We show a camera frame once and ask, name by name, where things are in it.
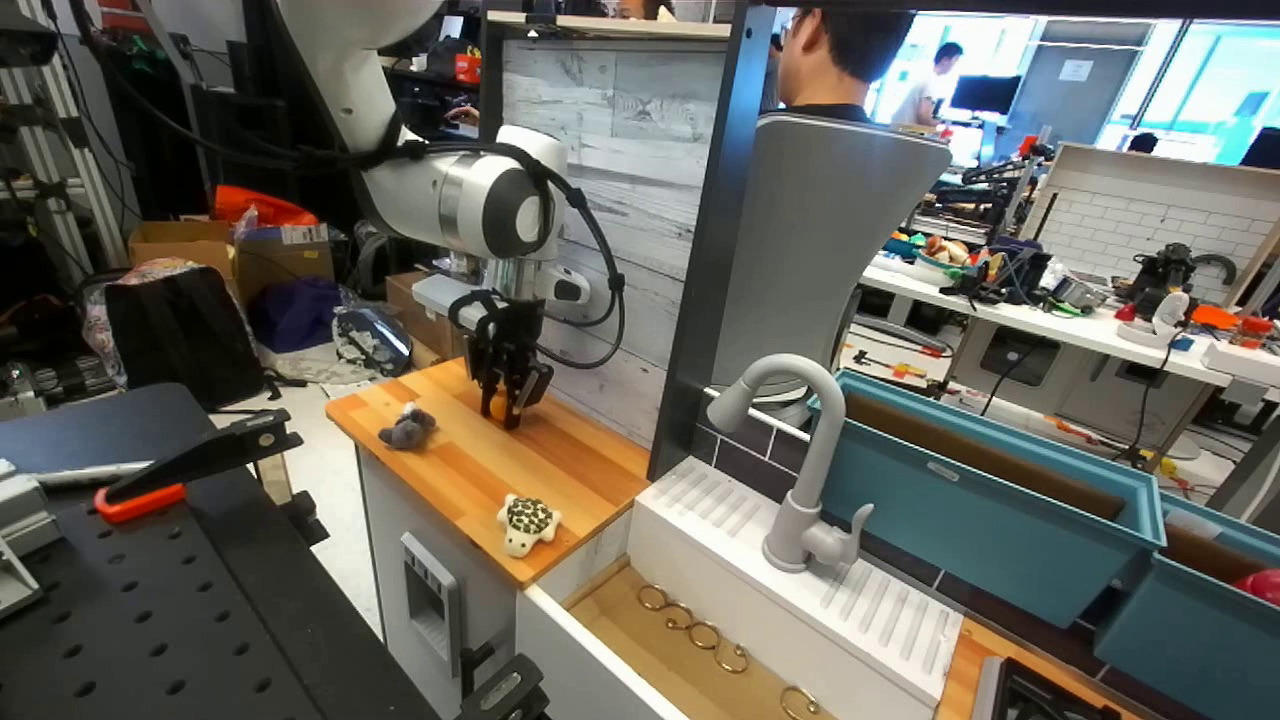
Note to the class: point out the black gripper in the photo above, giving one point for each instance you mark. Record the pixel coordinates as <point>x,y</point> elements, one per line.
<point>504,328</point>

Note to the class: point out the orange ball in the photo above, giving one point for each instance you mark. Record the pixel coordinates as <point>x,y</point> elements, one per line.
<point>499,405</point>

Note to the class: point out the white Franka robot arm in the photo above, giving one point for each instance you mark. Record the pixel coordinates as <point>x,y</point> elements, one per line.
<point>440,192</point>

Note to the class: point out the wooden countertop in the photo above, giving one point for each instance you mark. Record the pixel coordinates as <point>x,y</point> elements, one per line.
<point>534,467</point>

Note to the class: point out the grey plush toy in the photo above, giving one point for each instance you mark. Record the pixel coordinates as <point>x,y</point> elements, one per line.
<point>408,430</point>

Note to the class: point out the brown cardboard box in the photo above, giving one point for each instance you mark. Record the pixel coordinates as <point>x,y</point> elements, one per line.
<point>420,324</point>

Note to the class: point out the white green turtle toy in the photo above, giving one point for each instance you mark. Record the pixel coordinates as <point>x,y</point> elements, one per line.
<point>528,520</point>

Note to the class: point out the whitewashed wood back panel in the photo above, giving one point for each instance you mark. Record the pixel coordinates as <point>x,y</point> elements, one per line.
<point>654,224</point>

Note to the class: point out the white cabinet with dispenser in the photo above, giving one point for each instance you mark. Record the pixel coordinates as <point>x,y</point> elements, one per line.
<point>427,601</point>

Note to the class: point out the dark blue bag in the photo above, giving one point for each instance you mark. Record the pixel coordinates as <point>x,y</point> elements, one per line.
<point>293,312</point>

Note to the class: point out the cardboard box with clutter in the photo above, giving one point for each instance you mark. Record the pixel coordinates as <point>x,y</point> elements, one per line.
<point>274,252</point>

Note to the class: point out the grey faucet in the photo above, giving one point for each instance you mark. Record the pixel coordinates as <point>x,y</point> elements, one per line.
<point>802,467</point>

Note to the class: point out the orange fabric item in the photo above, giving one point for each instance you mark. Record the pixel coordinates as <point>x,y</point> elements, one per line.
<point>260,205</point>

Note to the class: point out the white sink unit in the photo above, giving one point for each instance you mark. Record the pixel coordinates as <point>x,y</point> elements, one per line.
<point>747,601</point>

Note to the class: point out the grey chair back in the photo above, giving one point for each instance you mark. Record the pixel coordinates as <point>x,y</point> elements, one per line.
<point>814,240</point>

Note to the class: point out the dark grey flat board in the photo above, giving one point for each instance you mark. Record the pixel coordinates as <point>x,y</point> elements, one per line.
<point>92,430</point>

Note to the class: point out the person in black shirt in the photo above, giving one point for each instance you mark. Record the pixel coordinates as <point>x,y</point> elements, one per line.
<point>840,55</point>

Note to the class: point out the large teal bin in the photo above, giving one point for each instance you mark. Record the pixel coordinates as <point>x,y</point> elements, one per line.
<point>985,512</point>

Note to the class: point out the person in white shirt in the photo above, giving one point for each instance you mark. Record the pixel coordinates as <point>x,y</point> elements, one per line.
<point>932,83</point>

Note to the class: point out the white workbench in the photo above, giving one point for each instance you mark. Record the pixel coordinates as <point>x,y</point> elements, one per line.
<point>1054,324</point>

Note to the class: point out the black computer monitor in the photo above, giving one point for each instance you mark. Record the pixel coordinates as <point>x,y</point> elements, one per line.
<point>991,93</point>

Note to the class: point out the black appliance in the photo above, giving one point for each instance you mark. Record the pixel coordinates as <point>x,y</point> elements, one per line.
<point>1042,693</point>

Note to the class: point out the white brick panel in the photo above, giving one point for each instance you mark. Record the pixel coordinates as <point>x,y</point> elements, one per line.
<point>1145,214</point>

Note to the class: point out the black device on workbench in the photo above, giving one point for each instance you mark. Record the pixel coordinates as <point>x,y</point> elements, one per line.
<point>1163,276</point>

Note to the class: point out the small teal bin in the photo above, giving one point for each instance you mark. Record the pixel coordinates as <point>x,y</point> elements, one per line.
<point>1200,633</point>

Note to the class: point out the red object in bin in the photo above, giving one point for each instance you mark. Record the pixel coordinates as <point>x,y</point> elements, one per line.
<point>1260,584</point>

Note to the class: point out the black frame post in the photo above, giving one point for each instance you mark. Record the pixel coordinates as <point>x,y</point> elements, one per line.
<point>704,240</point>

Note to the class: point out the black clamp bracket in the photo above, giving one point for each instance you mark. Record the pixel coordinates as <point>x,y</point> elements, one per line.
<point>503,688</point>

